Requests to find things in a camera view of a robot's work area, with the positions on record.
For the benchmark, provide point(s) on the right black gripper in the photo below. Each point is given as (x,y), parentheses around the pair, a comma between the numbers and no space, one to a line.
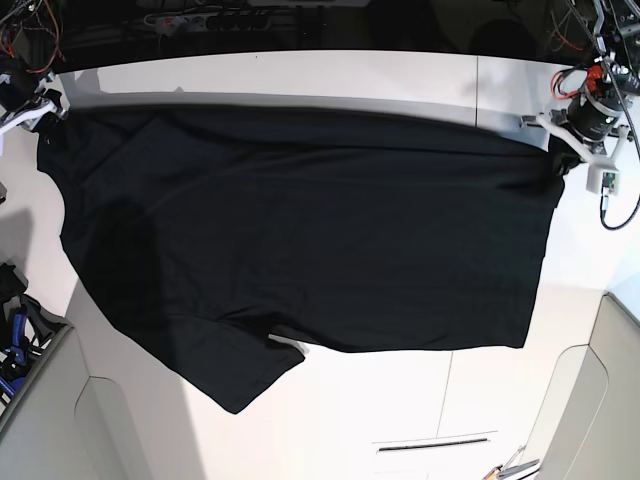
(20,90)

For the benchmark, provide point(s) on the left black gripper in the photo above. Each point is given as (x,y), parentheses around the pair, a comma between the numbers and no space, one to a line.
(592,119)

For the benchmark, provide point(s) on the black T-shirt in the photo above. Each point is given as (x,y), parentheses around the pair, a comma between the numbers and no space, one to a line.
(216,238)

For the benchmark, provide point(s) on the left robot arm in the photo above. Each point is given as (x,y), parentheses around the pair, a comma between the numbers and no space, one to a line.
(602,85)

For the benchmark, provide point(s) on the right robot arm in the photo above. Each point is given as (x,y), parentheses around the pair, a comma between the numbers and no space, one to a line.
(31,34)

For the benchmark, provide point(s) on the blue and black clamps pile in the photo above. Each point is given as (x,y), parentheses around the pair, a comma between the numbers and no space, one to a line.
(26,331)

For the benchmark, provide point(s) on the right grey chair panel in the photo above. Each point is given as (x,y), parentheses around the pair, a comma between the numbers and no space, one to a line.
(588,424)

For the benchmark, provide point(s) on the grey chair panel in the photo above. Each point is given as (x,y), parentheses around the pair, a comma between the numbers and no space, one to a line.
(66,424)
(588,424)

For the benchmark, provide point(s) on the left grey chair panel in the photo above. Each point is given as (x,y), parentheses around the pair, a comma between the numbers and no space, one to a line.
(66,424)

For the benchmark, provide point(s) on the grey tool with orange tip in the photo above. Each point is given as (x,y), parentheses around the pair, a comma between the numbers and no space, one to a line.
(523,471)

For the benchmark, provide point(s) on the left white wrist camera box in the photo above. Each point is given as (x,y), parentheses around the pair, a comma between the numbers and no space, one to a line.
(602,181)

